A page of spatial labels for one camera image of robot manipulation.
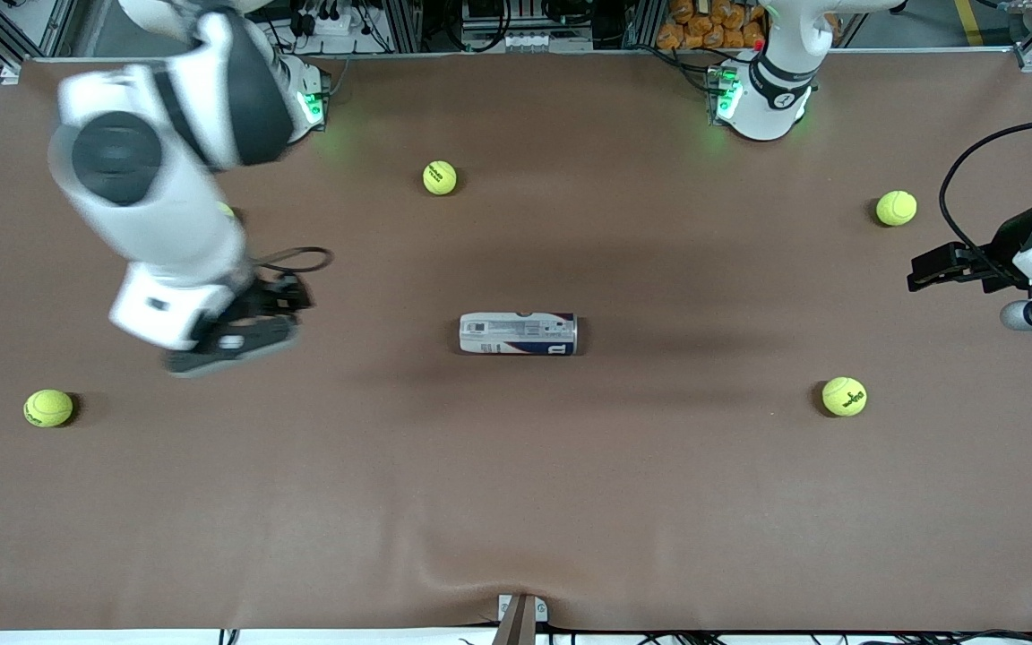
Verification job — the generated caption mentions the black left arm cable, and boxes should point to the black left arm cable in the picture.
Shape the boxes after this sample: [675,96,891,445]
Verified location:
[940,114,1032,270]

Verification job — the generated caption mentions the metal bracket with post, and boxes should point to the metal bracket with post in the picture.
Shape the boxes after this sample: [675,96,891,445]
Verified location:
[491,593,549,645]

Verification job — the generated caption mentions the brown table mat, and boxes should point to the brown table mat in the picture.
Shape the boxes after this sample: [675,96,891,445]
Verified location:
[0,52,1032,632]

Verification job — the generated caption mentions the white power strip with plugs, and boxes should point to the white power strip with plugs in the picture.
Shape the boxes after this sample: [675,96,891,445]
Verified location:
[288,0,369,39]

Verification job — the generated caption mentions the orange packets pile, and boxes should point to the orange packets pile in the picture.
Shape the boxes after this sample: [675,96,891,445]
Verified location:
[657,0,766,51]

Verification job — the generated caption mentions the white and navy tennis can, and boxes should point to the white and navy tennis can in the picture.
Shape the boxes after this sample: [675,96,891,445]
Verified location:
[459,311,579,357]

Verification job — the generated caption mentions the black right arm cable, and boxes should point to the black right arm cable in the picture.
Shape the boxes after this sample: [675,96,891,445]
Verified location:
[247,245,335,275]

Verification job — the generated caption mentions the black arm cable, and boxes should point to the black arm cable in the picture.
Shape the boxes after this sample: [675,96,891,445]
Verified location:
[247,245,335,275]
[940,114,1032,270]

